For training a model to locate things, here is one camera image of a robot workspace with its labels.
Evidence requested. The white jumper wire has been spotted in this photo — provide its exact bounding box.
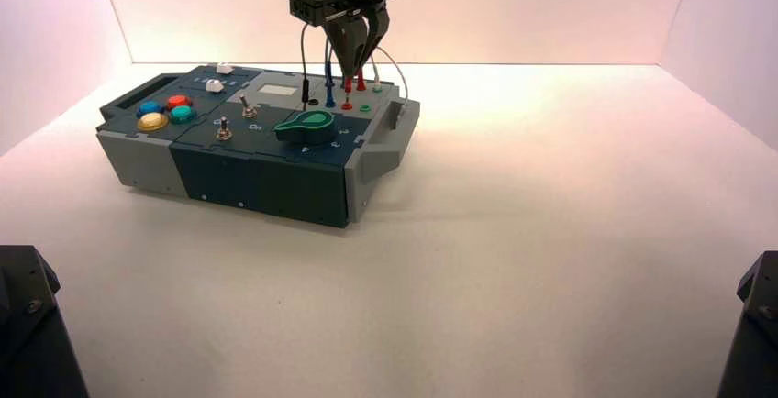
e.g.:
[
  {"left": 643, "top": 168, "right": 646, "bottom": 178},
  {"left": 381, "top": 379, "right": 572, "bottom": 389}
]
[{"left": 371, "top": 46, "right": 410, "bottom": 120}]

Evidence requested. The teal and grey control box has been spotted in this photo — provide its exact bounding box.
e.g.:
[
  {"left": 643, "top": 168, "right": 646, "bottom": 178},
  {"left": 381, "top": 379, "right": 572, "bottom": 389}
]
[{"left": 94, "top": 64, "right": 422, "bottom": 229}]

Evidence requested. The red jumper wire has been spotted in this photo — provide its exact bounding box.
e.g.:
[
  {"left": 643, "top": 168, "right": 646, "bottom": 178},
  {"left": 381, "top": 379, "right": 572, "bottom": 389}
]
[{"left": 343, "top": 69, "right": 368, "bottom": 95}]

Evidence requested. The black jumper wire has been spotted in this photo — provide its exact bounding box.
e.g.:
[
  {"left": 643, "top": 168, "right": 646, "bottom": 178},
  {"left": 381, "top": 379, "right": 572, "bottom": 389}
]
[{"left": 300, "top": 23, "right": 312, "bottom": 112}]

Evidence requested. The blue jumper wire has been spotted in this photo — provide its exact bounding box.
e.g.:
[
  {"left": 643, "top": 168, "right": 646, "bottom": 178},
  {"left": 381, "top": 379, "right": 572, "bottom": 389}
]
[{"left": 323, "top": 37, "right": 348, "bottom": 109}]

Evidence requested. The yellow push button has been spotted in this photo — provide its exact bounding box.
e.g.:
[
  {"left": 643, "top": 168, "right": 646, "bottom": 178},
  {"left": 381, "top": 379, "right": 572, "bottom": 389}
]
[{"left": 137, "top": 112, "right": 170, "bottom": 134}]

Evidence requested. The green rotary knob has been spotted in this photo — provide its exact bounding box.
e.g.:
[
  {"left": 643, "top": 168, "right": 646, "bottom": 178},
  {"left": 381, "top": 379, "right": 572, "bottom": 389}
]
[{"left": 273, "top": 109, "right": 336, "bottom": 145}]

